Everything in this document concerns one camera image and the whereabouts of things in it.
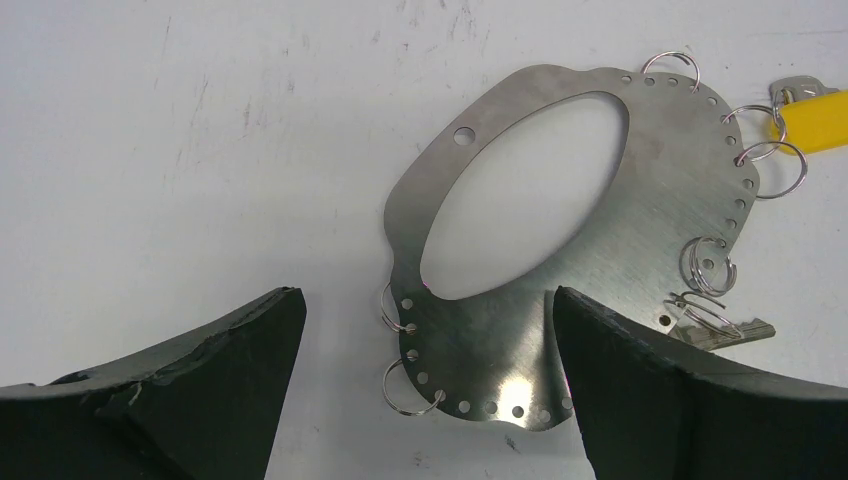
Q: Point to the silver key on plate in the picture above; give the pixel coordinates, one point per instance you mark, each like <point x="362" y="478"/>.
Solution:
<point x="700" y="322"/>

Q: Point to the yellow key tag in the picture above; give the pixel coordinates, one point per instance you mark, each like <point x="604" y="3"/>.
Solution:
<point x="818" y="123"/>

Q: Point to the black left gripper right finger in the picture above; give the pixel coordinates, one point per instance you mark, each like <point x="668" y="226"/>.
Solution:
<point x="649" y="406"/>

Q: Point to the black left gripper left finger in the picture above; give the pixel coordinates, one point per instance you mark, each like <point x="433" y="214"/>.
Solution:
<point x="205" y="404"/>

